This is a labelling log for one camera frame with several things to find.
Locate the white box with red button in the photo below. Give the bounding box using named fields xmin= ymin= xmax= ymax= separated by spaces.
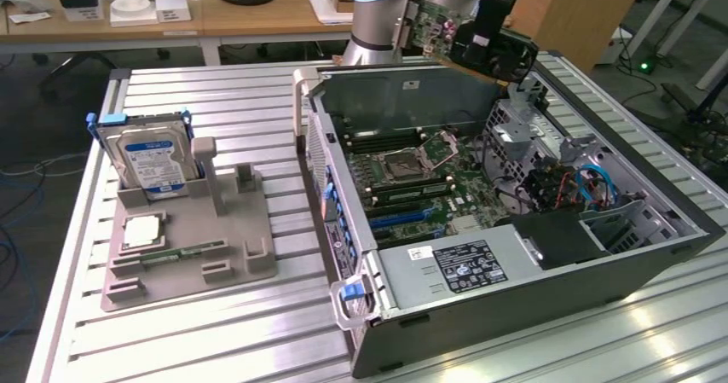
xmin=602 ymin=28 xmax=636 ymax=67

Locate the black open PC case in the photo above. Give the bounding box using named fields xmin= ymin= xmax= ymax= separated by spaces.
xmin=290 ymin=56 xmax=724 ymax=380

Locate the white desk frame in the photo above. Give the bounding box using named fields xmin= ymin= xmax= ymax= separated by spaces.
xmin=618 ymin=0 xmax=728 ymax=90

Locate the white paper stack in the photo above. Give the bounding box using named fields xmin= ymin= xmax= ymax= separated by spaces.
xmin=305 ymin=0 xmax=354 ymax=26

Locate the black RAM stick green label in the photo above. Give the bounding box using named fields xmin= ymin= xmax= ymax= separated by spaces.
xmin=369 ymin=181 xmax=453 ymax=203

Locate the grey parts rack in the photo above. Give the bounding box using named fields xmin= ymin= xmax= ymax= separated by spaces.
xmin=98 ymin=135 xmax=280 ymax=314

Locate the white box with round hollow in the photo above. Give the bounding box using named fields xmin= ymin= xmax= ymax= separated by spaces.
xmin=108 ymin=0 xmax=160 ymax=28

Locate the open metal socket cover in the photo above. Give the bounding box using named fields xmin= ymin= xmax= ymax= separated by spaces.
xmin=418 ymin=129 xmax=465 ymax=166

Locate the blue expansion slot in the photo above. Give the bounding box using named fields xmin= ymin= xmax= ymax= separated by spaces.
xmin=368 ymin=206 xmax=437 ymax=231

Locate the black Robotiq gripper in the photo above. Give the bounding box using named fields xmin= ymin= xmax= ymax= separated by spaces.
xmin=453 ymin=0 xmax=525 ymax=62

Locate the white box with black top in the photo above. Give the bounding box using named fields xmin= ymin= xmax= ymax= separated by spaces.
xmin=56 ymin=0 xmax=106 ymax=22

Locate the green bare RAM stick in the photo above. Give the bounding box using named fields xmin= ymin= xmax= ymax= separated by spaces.
xmin=138 ymin=244 xmax=221 ymax=267

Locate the silver CPU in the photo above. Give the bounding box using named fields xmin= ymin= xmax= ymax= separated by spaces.
xmin=121 ymin=216 xmax=164 ymax=247

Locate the black office chair base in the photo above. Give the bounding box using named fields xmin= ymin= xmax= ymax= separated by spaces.
xmin=30 ymin=52 xmax=120 ymax=101

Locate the green graphics card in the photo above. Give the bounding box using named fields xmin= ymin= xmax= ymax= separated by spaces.
xmin=397 ymin=0 xmax=540 ymax=86

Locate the wooden desk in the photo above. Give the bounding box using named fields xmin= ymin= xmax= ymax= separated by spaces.
xmin=0 ymin=0 xmax=513 ymax=67

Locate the white paper slip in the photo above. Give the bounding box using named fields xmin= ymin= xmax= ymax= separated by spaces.
xmin=8 ymin=11 xmax=52 ymax=24

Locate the silver disk bay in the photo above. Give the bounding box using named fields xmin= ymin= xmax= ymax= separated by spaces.
xmin=577 ymin=199 xmax=684 ymax=256

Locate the plain white labelled box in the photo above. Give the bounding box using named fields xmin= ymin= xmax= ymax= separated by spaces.
xmin=153 ymin=0 xmax=192 ymax=24

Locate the CPU socket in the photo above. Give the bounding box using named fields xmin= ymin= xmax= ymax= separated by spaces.
xmin=381 ymin=147 xmax=434 ymax=184

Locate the black power connector bundle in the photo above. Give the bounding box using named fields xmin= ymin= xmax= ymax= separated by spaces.
xmin=520 ymin=169 xmax=561 ymax=213

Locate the green motherboard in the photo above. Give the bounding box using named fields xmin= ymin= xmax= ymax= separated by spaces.
xmin=340 ymin=125 xmax=513 ymax=250

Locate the hard disk in blue caddy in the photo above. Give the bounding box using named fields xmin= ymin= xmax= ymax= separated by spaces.
xmin=84 ymin=106 xmax=197 ymax=200

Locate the blue disk wire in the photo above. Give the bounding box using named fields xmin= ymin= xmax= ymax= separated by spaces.
xmin=572 ymin=165 xmax=621 ymax=209

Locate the wooden cabinet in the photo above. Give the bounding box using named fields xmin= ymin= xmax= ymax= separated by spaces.
xmin=500 ymin=0 xmax=653 ymax=73

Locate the silver drive cage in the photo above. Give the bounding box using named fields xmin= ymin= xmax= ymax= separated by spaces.
xmin=485 ymin=78 xmax=573 ymax=175

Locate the grey power supply unit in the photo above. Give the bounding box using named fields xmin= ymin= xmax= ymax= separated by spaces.
xmin=374 ymin=223 xmax=546 ymax=311

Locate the black floor equipment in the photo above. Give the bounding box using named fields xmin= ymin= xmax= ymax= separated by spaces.
xmin=658 ymin=82 xmax=728 ymax=166

